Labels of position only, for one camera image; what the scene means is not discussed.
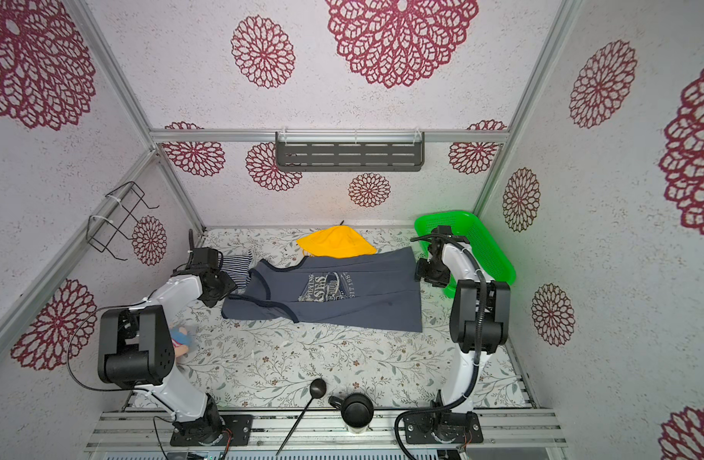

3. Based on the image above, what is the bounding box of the blue white striped tank top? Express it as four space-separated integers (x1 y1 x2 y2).
221 252 254 289

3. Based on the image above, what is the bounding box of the green plastic basket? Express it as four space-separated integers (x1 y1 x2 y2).
413 211 516 298

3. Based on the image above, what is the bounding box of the grey tank top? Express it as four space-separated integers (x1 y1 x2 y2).
222 247 423 333

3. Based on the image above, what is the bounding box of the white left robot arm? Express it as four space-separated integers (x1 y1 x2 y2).
97 247 237 425

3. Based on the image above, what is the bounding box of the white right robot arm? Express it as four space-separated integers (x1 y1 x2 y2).
415 225 510 413

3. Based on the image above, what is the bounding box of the plush doll toy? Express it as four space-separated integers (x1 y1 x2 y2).
170 326 193 360

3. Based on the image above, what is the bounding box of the yellow bucket hat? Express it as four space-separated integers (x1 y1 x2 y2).
296 225 378 259

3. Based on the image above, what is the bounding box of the black ladle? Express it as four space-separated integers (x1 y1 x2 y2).
275 378 327 456

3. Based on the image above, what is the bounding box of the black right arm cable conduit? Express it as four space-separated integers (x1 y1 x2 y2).
393 229 491 460

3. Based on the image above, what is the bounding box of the black wire wall rack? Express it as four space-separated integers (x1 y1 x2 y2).
85 181 159 262

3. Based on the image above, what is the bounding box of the grey wall shelf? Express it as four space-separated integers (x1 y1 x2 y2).
274 131 426 173

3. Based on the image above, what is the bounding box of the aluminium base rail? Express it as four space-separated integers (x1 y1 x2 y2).
81 408 568 459

